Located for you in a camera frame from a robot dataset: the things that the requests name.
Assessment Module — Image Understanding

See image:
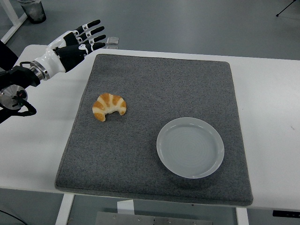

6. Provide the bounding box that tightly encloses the orange striped croissant bread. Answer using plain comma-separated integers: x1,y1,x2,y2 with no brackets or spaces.
92,92,128,122

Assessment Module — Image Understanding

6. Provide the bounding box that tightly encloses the grey felt mat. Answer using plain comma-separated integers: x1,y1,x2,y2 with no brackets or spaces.
54,53,254,207

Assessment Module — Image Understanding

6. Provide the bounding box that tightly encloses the black table control panel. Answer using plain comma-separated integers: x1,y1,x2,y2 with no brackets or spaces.
272,210,300,218

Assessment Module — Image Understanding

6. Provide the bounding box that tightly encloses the grey round plate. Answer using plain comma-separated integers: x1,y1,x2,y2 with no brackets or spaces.
156,117,225,180

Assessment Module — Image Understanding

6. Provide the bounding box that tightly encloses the white table frame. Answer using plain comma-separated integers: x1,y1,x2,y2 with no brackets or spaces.
0,0,28,44

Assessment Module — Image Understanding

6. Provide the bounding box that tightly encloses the thin black floor cable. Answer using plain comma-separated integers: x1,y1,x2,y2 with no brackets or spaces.
0,206,23,225

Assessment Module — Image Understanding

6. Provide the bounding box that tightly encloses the black tripod leg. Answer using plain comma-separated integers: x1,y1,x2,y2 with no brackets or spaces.
276,0,300,17

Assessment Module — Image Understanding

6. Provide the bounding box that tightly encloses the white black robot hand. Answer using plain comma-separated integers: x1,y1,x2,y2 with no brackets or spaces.
35,19,106,77

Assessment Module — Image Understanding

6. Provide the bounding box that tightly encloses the small clear plastic box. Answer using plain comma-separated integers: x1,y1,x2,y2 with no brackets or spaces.
105,37,120,49

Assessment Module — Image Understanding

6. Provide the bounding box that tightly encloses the trash bin with bag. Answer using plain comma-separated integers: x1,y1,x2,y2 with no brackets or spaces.
20,0,47,24

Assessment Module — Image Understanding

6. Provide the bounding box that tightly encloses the person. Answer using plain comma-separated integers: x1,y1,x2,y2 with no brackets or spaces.
0,41,19,71

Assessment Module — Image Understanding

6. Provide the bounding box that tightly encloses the white table leg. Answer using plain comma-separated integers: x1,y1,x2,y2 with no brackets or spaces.
55,194,75,225
235,207,249,225

